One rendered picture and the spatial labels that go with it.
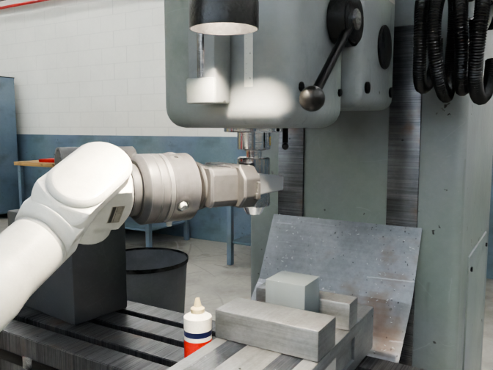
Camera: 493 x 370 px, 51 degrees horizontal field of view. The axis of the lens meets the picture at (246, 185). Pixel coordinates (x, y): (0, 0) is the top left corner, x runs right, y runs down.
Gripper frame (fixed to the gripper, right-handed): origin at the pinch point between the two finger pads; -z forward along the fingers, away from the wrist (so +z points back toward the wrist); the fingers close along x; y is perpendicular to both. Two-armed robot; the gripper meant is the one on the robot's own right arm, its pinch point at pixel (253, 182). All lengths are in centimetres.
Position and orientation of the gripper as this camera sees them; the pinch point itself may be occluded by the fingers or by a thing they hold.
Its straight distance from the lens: 74.2
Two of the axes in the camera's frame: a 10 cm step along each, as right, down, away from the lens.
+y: -0.1, 9.9, 1.1
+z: -8.3, 0.6, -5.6
